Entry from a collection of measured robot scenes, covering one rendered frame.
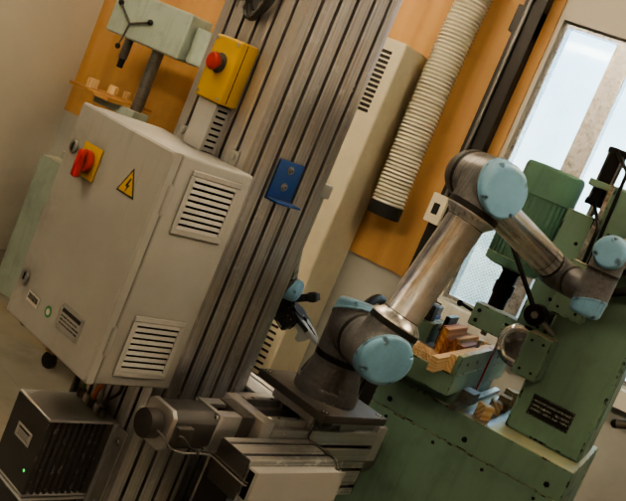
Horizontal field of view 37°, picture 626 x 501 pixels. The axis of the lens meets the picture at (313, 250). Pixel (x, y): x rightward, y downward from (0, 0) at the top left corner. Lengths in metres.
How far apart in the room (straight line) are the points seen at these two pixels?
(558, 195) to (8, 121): 3.32
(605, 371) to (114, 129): 1.45
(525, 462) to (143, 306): 1.20
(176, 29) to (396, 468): 2.54
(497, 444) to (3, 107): 3.42
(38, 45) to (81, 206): 3.35
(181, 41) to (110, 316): 2.83
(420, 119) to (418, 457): 1.87
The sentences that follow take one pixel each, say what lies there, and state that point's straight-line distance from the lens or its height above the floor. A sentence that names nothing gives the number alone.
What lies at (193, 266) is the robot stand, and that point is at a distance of 1.85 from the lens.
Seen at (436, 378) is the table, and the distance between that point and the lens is 2.54.
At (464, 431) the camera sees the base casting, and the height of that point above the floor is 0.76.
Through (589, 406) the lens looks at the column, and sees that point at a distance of 2.66.
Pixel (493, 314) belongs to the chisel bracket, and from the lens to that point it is 2.77.
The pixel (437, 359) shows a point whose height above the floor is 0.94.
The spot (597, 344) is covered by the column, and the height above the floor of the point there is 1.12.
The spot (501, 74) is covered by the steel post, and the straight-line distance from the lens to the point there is 4.16.
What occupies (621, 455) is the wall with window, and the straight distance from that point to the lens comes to 4.06.
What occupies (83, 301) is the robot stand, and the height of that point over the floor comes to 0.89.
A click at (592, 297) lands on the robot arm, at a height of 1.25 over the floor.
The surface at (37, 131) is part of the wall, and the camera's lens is 5.41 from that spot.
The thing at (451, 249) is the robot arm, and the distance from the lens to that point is 1.96.
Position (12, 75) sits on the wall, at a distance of 5.17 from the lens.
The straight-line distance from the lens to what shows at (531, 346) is 2.58.
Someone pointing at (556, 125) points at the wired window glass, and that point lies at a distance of 4.22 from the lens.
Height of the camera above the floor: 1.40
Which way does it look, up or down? 8 degrees down
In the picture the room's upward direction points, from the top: 23 degrees clockwise
